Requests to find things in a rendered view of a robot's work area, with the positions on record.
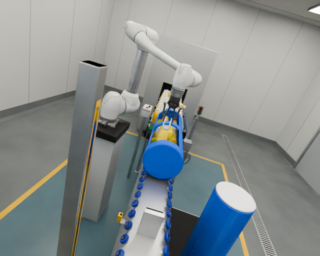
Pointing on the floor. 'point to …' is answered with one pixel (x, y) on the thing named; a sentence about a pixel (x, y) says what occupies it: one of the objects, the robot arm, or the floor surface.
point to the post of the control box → (136, 147)
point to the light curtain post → (80, 151)
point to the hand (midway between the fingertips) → (167, 122)
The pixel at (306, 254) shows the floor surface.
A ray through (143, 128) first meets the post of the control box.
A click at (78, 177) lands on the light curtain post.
